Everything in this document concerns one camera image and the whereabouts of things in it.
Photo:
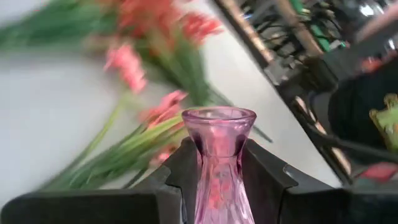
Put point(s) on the red artificial flower bunch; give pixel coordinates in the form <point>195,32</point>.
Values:
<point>199,26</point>

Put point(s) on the pink artificial flower bunch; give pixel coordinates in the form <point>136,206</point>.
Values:
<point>124,149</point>
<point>56,25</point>

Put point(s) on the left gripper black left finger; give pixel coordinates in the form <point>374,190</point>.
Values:
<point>93,208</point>

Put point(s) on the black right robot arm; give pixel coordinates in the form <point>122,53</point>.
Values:
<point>351,118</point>

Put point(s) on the purple glass vase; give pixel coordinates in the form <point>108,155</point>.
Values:
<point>219,186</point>

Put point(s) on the black aluminium table frame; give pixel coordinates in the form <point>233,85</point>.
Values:
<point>281,79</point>

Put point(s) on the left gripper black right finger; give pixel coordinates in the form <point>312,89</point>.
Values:
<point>311,208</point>

